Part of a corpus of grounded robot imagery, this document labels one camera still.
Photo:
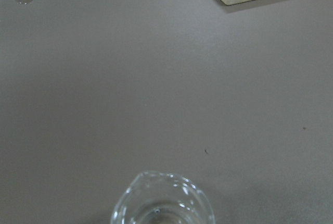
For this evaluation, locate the clear glass measuring cup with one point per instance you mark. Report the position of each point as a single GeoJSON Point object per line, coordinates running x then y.
{"type": "Point", "coordinates": [156, 197]}

